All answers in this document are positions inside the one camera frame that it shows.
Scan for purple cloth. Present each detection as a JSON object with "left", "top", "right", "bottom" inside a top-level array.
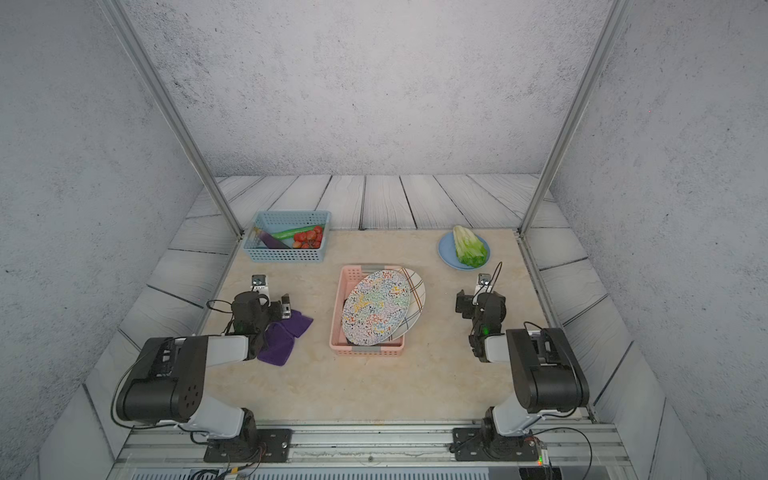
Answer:
[{"left": 257, "top": 310, "right": 314, "bottom": 367}]

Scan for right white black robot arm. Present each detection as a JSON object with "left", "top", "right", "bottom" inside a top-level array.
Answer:
[{"left": 449, "top": 289, "right": 590, "bottom": 465}]

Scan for purple eggplant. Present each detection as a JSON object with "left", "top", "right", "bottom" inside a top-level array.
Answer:
[{"left": 254, "top": 227, "right": 292, "bottom": 249}]

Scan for left metal frame post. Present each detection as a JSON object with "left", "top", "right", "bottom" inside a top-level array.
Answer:
[{"left": 100, "top": 0, "right": 245, "bottom": 240}]

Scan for small blue plate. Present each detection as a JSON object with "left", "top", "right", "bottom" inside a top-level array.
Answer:
[{"left": 437, "top": 231, "right": 491, "bottom": 271}]

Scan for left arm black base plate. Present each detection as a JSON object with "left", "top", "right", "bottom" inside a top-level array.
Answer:
[{"left": 203, "top": 428, "right": 293, "bottom": 464}]

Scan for red strawberries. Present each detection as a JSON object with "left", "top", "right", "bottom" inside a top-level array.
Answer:
[{"left": 292, "top": 225, "right": 324, "bottom": 249}]

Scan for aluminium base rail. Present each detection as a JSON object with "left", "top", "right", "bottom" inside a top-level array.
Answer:
[{"left": 108, "top": 420, "right": 637, "bottom": 479}]

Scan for metal frame post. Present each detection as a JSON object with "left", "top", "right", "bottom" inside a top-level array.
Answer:
[
  {"left": 518, "top": 0, "right": 632, "bottom": 238},
  {"left": 100, "top": 0, "right": 245, "bottom": 240}
]

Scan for light blue plastic basket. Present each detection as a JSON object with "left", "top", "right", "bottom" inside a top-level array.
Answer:
[{"left": 243, "top": 210, "right": 331, "bottom": 263}]

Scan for colourful squiggle round plate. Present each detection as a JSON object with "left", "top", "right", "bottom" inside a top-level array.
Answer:
[{"left": 342, "top": 269, "right": 411, "bottom": 346}]

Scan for plaid striped white plate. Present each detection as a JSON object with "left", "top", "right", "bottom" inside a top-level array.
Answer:
[{"left": 386, "top": 267, "right": 426, "bottom": 343}]

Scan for green lettuce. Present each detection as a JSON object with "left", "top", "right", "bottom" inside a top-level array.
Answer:
[{"left": 452, "top": 225, "right": 488, "bottom": 268}]

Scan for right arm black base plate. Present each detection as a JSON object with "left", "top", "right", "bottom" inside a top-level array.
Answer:
[{"left": 449, "top": 427, "right": 541, "bottom": 463}]

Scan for green cucumber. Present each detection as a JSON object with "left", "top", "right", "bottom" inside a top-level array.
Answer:
[{"left": 272, "top": 225, "right": 316, "bottom": 240}]

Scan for right metal frame post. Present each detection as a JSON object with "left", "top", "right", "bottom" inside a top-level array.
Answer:
[{"left": 518, "top": 0, "right": 632, "bottom": 238}]

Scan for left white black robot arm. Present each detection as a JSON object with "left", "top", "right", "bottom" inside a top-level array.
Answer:
[{"left": 110, "top": 288, "right": 292, "bottom": 467}]

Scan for pink plastic basket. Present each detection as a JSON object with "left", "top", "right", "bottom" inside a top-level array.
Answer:
[{"left": 329, "top": 264, "right": 405, "bottom": 357}]

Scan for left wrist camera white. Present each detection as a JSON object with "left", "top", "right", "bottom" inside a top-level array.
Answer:
[{"left": 251, "top": 274, "right": 269, "bottom": 296}]

